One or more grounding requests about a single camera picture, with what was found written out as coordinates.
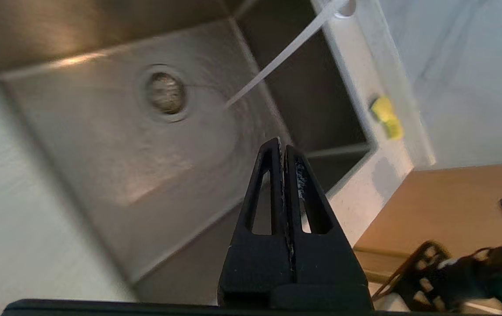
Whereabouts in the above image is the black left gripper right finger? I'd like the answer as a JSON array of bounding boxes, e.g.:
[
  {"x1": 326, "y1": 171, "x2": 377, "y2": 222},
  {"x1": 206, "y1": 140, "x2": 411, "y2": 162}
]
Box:
[{"x1": 284, "y1": 145, "x2": 373, "y2": 308}]

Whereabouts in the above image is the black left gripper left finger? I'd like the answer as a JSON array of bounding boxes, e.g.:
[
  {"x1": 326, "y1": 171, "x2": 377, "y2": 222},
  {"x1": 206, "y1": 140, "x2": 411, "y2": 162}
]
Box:
[{"x1": 218, "y1": 137, "x2": 294, "y2": 307}]

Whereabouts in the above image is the yellow fish-shaped sponge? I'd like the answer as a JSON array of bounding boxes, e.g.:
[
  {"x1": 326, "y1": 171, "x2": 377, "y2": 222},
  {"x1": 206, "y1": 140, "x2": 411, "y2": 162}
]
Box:
[{"x1": 369, "y1": 95, "x2": 404, "y2": 141}]

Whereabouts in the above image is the stainless steel sink basin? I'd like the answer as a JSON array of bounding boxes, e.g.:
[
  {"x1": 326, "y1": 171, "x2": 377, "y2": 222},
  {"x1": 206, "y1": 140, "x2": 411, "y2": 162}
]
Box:
[{"x1": 0, "y1": 0, "x2": 379, "y2": 304}]

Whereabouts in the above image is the beige glossy cabinet panel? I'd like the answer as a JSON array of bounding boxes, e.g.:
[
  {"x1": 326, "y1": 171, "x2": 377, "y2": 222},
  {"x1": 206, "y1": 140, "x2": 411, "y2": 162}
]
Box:
[{"x1": 353, "y1": 162, "x2": 502, "y2": 284}]

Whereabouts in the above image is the round metal drain strainer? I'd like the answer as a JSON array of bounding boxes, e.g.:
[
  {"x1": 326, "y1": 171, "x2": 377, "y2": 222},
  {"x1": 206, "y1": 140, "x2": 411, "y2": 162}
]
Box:
[{"x1": 139, "y1": 65, "x2": 191, "y2": 123}]

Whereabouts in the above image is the small white fruit dish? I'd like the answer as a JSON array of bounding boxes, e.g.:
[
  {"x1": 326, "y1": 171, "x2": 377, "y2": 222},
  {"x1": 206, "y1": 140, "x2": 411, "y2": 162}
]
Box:
[{"x1": 334, "y1": 0, "x2": 358, "y2": 19}]

